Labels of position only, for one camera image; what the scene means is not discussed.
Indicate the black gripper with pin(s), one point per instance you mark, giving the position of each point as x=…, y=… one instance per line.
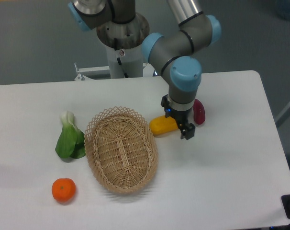
x=181, y=117

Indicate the yellow mango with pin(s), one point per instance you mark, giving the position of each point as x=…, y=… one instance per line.
x=162, y=125

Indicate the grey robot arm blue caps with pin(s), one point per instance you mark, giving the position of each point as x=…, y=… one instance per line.
x=171, y=57

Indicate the purple sweet potato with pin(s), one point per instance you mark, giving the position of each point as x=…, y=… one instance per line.
x=198, y=112

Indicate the woven wicker basket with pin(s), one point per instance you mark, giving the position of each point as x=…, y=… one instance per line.
x=121, y=150

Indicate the green bok choy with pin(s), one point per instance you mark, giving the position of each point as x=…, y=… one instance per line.
x=70, y=143

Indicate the orange tangerine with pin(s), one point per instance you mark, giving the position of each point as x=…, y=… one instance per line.
x=63, y=190

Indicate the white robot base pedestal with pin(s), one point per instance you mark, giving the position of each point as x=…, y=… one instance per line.
x=123, y=46

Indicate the white metal mounting frame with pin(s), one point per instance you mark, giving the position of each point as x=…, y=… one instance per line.
x=99, y=73

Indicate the white table leg frame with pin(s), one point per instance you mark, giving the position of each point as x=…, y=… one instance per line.
x=283, y=115

